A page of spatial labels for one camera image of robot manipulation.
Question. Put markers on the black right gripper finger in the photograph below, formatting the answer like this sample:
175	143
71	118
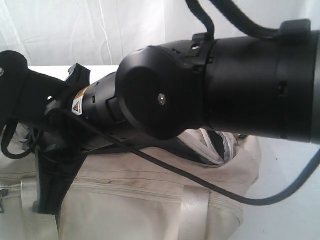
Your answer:
55	173

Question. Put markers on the white backdrop curtain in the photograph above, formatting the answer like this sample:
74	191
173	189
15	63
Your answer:
91	32

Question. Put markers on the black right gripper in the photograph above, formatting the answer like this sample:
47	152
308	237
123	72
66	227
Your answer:
31	118

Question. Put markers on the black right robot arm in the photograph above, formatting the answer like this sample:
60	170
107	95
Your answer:
237	85

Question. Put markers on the cream fabric duffel bag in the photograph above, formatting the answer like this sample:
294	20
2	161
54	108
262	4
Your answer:
124	197

